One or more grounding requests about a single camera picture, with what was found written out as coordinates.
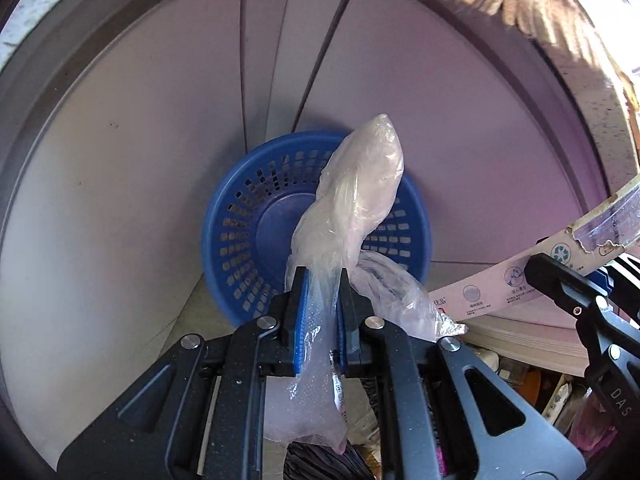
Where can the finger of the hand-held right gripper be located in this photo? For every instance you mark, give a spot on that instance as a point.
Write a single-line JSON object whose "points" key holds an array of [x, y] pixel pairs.
{"points": [[622, 280], [565, 285]]}

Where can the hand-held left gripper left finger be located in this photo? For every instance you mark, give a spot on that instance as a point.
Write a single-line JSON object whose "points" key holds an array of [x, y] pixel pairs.
{"points": [[300, 320]]}

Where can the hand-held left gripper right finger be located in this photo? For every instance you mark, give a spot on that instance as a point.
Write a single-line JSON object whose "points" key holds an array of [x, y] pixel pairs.
{"points": [[342, 320]]}

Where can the white cardboard strip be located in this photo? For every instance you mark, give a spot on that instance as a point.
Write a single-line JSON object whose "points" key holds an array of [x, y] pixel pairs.
{"points": [[505, 280]]}

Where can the blue plastic basket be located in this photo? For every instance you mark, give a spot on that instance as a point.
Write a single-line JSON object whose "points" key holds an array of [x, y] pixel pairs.
{"points": [[250, 230]]}

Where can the clear plastic bag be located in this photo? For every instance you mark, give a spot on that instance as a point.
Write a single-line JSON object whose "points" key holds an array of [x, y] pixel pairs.
{"points": [[350, 200]]}

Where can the pink plastic bag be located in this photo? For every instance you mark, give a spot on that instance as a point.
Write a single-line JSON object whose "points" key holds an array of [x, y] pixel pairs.
{"points": [[590, 425]]}

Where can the dark knitted cloth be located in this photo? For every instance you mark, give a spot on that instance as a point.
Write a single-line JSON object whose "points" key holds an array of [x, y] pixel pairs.
{"points": [[320, 465]]}

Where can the magenta plastic item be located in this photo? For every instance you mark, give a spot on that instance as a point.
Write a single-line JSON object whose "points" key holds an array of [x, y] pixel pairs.
{"points": [[441, 457]]}

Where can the beige fringed mat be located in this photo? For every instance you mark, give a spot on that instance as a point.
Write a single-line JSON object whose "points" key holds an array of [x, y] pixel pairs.
{"points": [[540, 5]]}

